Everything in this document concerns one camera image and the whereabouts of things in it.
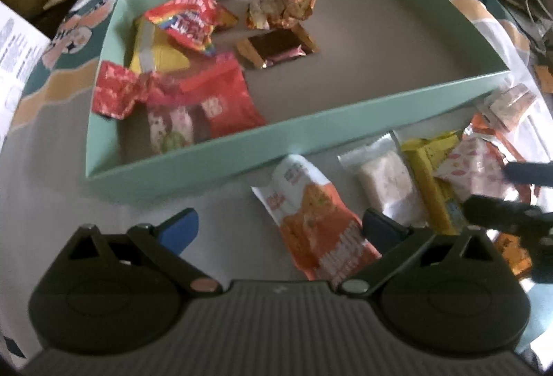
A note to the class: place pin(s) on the printed instruction sheet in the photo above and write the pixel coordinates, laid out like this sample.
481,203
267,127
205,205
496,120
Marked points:
17,56

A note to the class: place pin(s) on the mint green cardboard box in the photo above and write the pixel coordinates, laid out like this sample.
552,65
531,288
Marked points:
367,56

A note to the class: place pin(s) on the plain red snack packet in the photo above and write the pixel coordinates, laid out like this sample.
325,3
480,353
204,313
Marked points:
229,104

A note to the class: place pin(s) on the yellow snack packet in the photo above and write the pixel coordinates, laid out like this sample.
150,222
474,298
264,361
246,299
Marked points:
166,56

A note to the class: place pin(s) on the red rainbow-striped packet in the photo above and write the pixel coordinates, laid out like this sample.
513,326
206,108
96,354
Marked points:
185,17

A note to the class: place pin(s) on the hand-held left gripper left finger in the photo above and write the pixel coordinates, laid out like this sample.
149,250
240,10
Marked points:
177,229

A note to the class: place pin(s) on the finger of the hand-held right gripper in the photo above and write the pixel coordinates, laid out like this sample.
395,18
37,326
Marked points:
497,212
531,173

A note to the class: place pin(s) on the large orange and white packet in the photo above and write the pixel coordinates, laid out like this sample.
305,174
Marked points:
315,220

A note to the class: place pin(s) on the white flower-print snack packet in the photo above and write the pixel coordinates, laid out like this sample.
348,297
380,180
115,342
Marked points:
471,168

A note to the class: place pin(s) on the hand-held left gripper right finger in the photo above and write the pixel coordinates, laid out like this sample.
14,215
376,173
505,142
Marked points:
382,229

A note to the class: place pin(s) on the brown snack packet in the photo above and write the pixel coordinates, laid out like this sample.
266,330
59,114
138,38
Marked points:
276,47

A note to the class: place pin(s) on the clear pink snack packet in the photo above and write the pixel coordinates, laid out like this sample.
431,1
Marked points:
170,129

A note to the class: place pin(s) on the red foil packet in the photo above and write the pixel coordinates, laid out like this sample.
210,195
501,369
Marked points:
116,91

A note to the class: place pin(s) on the clear packet with white nougat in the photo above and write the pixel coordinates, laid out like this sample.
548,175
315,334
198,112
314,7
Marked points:
386,181

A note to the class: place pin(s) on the long yellow bar packet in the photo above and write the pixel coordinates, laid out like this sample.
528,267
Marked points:
425,177

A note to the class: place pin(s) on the clear packet with orange snack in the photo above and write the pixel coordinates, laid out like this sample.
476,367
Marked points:
510,106

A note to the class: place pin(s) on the orange packet with white stripe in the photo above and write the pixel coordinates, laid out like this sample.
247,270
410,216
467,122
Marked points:
484,129

